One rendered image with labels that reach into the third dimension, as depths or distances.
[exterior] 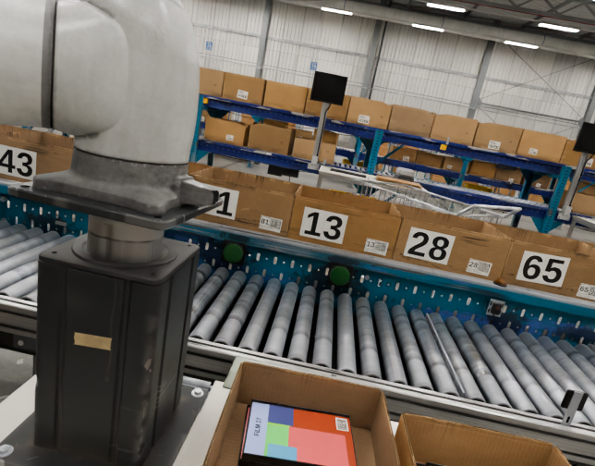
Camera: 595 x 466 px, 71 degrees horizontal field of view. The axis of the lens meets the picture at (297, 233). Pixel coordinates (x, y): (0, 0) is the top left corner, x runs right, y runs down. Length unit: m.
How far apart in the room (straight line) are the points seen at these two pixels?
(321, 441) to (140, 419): 0.30
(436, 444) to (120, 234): 0.66
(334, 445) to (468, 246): 1.00
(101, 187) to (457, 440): 0.73
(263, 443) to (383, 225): 0.97
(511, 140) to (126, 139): 6.06
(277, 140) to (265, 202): 4.30
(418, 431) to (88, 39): 0.79
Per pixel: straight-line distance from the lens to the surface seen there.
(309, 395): 0.88
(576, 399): 1.23
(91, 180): 0.60
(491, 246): 1.64
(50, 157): 1.84
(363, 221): 1.53
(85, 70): 0.57
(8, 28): 0.58
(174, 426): 0.84
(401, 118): 6.07
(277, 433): 0.80
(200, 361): 1.10
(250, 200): 1.54
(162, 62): 0.58
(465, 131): 6.24
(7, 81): 0.57
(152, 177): 0.59
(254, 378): 0.87
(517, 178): 11.01
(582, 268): 1.79
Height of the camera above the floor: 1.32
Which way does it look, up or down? 15 degrees down
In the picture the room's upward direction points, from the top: 11 degrees clockwise
